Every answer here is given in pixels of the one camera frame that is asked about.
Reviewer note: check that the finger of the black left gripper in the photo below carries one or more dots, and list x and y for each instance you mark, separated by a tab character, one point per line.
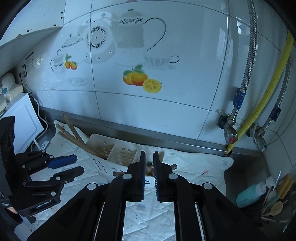
68	175

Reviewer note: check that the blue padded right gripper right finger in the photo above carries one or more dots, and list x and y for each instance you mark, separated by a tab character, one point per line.
164	190

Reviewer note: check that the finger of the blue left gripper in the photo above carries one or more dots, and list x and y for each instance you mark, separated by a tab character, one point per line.
62	161

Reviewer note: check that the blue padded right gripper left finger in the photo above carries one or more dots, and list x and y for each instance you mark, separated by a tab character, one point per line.
135	185

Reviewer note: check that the black sleeved left forearm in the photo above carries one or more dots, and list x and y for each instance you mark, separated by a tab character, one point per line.
9	222

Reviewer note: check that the person's left hand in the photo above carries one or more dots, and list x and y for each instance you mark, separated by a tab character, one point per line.
11	209

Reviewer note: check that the white plastic utensil holder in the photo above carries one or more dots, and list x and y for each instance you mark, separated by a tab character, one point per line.
111	157

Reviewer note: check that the white microwave oven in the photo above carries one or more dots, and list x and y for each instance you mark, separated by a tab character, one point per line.
27	124

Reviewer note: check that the teal spray bottle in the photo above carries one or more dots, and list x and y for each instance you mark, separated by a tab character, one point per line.
254	192

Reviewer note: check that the chrome water valve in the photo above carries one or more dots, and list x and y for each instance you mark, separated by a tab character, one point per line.
257	133

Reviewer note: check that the wooden spoon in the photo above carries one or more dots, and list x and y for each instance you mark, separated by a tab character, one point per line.
276	209

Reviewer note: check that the black utensil pot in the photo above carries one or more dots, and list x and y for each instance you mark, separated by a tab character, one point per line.
277	194

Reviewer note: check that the red handled water valve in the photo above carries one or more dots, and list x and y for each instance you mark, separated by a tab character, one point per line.
230	134

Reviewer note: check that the green wall cabinet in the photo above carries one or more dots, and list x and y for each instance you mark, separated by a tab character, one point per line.
35	17

